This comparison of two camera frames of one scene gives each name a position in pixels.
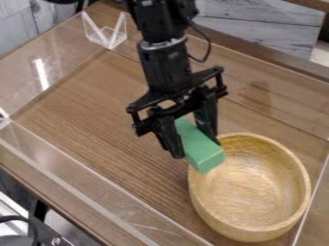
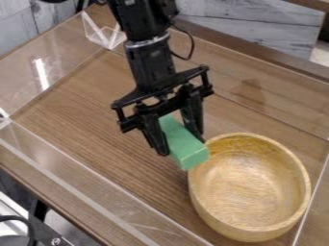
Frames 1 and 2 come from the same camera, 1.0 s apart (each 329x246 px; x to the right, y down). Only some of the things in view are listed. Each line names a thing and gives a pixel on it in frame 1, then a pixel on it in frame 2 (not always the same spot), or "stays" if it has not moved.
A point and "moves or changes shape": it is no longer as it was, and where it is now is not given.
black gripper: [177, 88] → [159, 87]
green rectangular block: [201, 151] moves or changes shape
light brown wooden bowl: [252, 195] stays
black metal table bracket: [42, 233] stays
